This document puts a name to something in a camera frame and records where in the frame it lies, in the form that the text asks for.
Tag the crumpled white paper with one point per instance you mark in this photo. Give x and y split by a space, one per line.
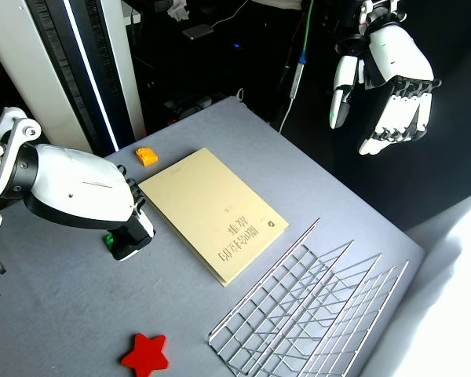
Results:
178 9

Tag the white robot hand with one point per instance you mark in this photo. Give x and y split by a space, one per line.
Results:
396 51
78 188

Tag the beige paperback book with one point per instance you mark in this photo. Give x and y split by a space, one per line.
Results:
212 212

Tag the grey flat device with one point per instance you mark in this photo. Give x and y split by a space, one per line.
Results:
197 31

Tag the red star block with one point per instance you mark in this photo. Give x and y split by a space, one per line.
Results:
145 353

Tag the white curtain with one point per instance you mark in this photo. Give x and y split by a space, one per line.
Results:
447 314

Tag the orange toy block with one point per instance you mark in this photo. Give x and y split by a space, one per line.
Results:
146 156

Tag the black power strip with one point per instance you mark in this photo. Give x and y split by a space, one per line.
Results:
188 104

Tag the white black robot column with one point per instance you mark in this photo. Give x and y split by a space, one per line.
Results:
23 70

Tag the green toy brick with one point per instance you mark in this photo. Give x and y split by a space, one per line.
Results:
108 240

